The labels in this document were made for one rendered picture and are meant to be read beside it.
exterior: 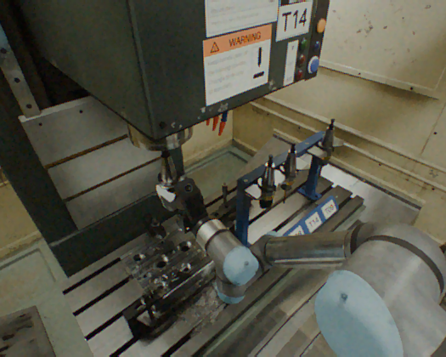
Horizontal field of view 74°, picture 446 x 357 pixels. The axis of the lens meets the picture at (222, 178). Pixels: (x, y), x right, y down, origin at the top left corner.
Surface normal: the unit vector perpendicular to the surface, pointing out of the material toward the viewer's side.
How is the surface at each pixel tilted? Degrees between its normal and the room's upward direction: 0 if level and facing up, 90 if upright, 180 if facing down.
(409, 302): 20
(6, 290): 0
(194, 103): 90
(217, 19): 90
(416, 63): 90
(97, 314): 0
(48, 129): 90
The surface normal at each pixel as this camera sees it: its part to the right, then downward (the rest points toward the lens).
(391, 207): -0.32, -0.53
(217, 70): 0.66, 0.46
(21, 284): -0.02, -0.77
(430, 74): -0.75, 0.43
